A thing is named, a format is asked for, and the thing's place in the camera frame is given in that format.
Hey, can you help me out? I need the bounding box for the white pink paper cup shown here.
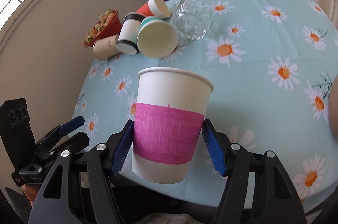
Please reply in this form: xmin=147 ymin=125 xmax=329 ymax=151
xmin=132 ymin=67 xmax=214 ymax=184

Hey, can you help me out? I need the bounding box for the beige paper cup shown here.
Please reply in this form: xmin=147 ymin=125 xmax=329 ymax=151
xmin=93 ymin=35 xmax=120 ymax=60

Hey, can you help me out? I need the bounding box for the black white paper cup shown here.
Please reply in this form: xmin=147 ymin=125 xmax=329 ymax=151
xmin=116 ymin=12 xmax=146 ymax=55

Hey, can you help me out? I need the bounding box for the teal white paper cup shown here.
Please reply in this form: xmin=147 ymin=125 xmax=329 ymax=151
xmin=136 ymin=16 xmax=178 ymax=58

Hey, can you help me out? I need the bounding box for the red white paper cup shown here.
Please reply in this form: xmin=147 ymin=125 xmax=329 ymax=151
xmin=136 ymin=0 xmax=170 ymax=20

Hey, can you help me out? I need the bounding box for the operator hand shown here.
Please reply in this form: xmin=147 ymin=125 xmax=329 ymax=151
xmin=21 ymin=184 xmax=40 ymax=206

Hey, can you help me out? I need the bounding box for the red fruit bowl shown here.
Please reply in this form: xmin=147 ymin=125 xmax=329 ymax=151
xmin=83 ymin=9 xmax=122 ymax=48

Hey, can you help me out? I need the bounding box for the floral light blue tablecloth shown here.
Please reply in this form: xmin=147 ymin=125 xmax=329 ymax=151
xmin=74 ymin=0 xmax=337 ymax=211

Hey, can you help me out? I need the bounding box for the clear glass mug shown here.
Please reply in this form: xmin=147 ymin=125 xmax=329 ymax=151
xmin=170 ymin=0 xmax=212 ymax=47

